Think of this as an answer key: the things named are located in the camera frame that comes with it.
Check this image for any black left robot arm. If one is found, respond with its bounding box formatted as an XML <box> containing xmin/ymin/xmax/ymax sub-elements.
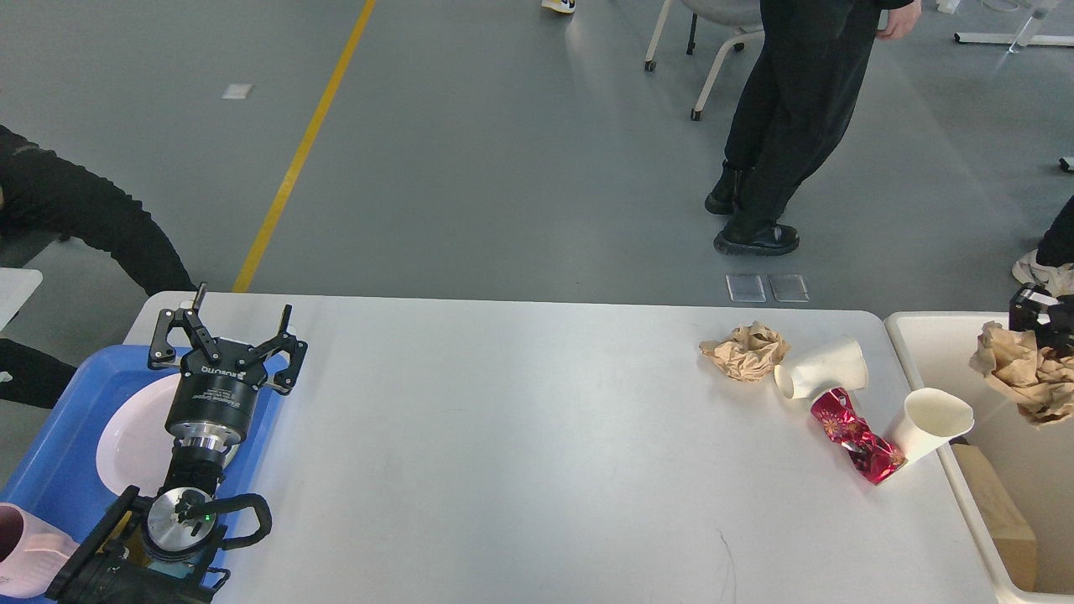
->
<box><xmin>45</xmin><ymin>285</ymin><xmax>308</xmax><ymax>603</ymax></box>

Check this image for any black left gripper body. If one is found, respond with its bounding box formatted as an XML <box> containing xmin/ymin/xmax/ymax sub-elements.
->
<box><xmin>164</xmin><ymin>351</ymin><xmax>266</xmax><ymax>450</ymax></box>

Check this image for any standing person in black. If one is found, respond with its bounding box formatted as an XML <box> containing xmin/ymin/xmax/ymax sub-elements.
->
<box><xmin>705</xmin><ymin>1</ymin><xmax>923</xmax><ymax>257</ymax></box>

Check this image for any white floor stand base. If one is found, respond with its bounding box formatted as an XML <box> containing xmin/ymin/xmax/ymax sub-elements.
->
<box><xmin>925</xmin><ymin>1</ymin><xmax>1073</xmax><ymax>54</ymax></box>

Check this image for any pink mug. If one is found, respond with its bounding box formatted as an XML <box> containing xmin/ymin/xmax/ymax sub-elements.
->
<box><xmin>1</xmin><ymin>503</ymin><xmax>78</xmax><ymax>599</ymax></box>

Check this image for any seated person in black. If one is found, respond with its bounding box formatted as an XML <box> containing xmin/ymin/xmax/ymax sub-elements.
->
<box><xmin>0</xmin><ymin>124</ymin><xmax>195</xmax><ymax>409</ymax></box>

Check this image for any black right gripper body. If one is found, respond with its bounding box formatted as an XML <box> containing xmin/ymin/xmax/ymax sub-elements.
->
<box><xmin>1045</xmin><ymin>298</ymin><xmax>1073</xmax><ymax>358</ymax></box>

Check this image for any blue plastic tray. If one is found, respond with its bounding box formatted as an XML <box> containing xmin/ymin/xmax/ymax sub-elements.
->
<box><xmin>3</xmin><ymin>346</ymin><xmax>284</xmax><ymax>603</ymax></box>

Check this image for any metal floor plate left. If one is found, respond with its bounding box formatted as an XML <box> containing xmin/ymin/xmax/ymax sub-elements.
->
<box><xmin>726</xmin><ymin>273</ymin><xmax>768</xmax><ymax>303</ymax></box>

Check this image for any white paper cup lying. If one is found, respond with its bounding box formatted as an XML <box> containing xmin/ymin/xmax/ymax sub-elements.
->
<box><xmin>774</xmin><ymin>334</ymin><xmax>869</xmax><ymax>400</ymax></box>

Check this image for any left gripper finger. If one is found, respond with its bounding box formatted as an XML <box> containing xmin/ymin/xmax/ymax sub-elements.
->
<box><xmin>148</xmin><ymin>284</ymin><xmax>221</xmax><ymax>374</ymax></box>
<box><xmin>243</xmin><ymin>305</ymin><xmax>308</xmax><ymax>396</ymax></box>

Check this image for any pink plate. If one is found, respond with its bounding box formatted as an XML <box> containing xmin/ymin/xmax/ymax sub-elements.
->
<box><xmin>96</xmin><ymin>373</ymin><xmax>182</xmax><ymax>497</ymax></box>

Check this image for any crushed red can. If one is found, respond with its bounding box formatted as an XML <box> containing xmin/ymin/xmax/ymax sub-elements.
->
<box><xmin>810</xmin><ymin>387</ymin><xmax>908</xmax><ymax>485</ymax></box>

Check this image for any white paper cup right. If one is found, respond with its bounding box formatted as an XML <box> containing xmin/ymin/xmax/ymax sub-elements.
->
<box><xmin>884</xmin><ymin>388</ymin><xmax>975</xmax><ymax>464</ymax></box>

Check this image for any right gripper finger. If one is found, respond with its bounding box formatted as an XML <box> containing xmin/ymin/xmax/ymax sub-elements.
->
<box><xmin>1008</xmin><ymin>284</ymin><xmax>1062</xmax><ymax>334</ymax></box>

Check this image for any person with white sneakers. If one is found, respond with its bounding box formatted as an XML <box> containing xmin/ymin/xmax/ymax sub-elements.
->
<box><xmin>1010</xmin><ymin>196</ymin><xmax>1073</xmax><ymax>298</ymax></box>

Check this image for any metal floor plate right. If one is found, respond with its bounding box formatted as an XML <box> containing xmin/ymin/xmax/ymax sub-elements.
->
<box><xmin>768</xmin><ymin>273</ymin><xmax>810</xmax><ymax>303</ymax></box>

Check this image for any person with yellow sneakers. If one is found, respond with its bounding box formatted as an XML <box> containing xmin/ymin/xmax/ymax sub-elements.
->
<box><xmin>541</xmin><ymin>0</ymin><xmax>576</xmax><ymax>15</ymax></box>

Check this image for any white rolling chair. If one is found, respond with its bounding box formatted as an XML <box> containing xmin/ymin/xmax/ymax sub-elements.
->
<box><xmin>679</xmin><ymin>1</ymin><xmax>764</xmax><ymax>123</ymax></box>

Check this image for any beige plastic bin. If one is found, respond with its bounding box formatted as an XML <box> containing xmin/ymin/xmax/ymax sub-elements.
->
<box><xmin>885</xmin><ymin>312</ymin><xmax>1073</xmax><ymax>603</ymax></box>

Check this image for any metal floor plate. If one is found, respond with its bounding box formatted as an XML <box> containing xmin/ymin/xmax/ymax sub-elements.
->
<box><xmin>768</xmin><ymin>273</ymin><xmax>810</xmax><ymax>303</ymax></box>
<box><xmin>726</xmin><ymin>273</ymin><xmax>768</xmax><ymax>303</ymax></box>

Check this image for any brown paper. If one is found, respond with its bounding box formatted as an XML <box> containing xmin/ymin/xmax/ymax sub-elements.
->
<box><xmin>969</xmin><ymin>321</ymin><xmax>1073</xmax><ymax>427</ymax></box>
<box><xmin>699</xmin><ymin>321</ymin><xmax>790</xmax><ymax>383</ymax></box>

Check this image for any white side table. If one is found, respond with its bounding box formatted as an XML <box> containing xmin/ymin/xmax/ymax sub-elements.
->
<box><xmin>0</xmin><ymin>268</ymin><xmax>43</xmax><ymax>330</ymax></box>

